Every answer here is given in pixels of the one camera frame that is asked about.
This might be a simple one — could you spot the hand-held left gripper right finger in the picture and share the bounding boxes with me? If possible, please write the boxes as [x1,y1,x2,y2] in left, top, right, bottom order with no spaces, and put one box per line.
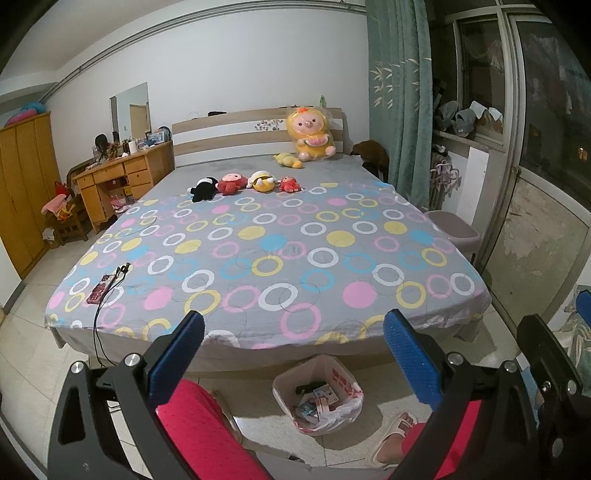
[385,310,543,480]

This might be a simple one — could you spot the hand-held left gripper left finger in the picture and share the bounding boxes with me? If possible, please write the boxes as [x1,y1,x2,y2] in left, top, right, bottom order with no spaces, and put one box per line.
[48,311,208,480]

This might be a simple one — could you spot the white plastic bag red print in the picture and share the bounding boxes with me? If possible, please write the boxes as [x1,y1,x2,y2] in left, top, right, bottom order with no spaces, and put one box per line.
[272,354,365,435]

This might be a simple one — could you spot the green patterned cloth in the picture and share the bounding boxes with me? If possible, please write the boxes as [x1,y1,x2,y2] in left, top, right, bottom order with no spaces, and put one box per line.
[554,286,591,370]

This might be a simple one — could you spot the person's red pants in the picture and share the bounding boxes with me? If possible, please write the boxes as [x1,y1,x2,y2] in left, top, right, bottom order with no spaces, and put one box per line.
[154,378,483,480]

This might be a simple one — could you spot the cream slipper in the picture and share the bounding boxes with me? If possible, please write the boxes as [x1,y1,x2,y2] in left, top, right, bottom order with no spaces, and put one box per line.
[366,412,419,467]

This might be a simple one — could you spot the red patterned phone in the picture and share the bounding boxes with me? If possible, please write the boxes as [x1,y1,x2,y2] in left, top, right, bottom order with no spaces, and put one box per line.
[87,274,116,305]

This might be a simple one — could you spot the grey framed balcony door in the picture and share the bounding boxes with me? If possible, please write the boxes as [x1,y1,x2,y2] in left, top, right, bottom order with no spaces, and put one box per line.
[501,0,591,301]

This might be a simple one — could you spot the grey lidded bin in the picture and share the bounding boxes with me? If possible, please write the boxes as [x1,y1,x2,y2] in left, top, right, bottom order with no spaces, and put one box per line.
[424,210,482,264]

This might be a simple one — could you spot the white board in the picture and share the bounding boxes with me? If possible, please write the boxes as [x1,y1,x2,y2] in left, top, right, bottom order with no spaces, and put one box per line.
[466,148,490,227]

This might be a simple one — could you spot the wooden chair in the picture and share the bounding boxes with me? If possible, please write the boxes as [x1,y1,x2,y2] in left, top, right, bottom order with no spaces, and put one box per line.
[46,194,90,247]

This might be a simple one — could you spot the black white plush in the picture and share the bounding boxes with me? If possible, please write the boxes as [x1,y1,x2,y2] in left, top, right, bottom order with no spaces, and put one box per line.
[187,176,220,204]

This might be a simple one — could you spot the pile of small boxes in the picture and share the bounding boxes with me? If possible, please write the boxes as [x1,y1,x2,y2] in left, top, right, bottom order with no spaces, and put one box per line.
[99,178,134,213]

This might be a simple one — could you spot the red round plush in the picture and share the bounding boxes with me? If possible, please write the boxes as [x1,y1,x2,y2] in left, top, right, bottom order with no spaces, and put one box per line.
[217,172,247,195]

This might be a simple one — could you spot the bundle of clothes hangers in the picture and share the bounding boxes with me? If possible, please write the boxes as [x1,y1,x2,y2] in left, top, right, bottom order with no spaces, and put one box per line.
[429,145,462,208]

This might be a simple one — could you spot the wooden desk with drawers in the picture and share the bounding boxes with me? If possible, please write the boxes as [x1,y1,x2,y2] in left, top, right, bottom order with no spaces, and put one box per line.
[74,140,175,234]

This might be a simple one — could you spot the yellow white plush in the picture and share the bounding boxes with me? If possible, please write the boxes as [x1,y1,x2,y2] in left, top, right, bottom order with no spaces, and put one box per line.
[248,170,278,192]

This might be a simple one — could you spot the dark brown furry thing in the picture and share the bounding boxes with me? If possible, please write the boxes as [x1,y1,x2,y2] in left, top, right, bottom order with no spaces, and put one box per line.
[350,140,391,185]

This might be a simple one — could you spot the row of small desk items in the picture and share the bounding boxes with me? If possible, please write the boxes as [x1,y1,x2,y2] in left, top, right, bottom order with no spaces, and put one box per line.
[92,127,174,160]

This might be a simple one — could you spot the beige wooden bed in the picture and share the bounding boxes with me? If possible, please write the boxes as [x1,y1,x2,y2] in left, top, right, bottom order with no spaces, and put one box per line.
[45,107,492,374]

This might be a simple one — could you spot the yellow wooden wardrobe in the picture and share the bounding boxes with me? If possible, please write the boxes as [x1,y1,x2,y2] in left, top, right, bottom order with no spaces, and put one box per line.
[0,111,63,280]

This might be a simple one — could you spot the pile of grey caps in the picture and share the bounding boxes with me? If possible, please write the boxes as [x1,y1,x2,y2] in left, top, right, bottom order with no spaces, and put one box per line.
[436,99,504,137]

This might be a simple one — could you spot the large yellow pig plush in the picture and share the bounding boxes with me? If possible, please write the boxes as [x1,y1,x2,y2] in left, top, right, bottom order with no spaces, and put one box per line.
[285,106,337,162]

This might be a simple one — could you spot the green leaf print curtain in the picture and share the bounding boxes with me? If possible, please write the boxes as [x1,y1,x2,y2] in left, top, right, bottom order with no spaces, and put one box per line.
[365,0,437,213]

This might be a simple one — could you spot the grey framed window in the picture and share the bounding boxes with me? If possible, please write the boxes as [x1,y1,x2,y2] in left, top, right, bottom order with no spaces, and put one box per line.
[434,9,518,153]

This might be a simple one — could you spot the pink blue bundle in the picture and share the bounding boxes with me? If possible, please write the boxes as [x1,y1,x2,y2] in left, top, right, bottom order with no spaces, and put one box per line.
[4,102,49,127]

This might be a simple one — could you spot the grey ring print bedsheet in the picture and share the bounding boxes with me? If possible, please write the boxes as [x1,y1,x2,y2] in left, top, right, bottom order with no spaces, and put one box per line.
[45,154,492,352]

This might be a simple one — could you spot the wall mirror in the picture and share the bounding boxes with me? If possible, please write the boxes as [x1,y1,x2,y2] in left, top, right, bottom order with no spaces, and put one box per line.
[109,82,151,139]

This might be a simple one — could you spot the grey wall pipe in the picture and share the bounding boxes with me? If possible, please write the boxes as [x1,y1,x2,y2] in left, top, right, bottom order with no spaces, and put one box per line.
[0,2,365,104]

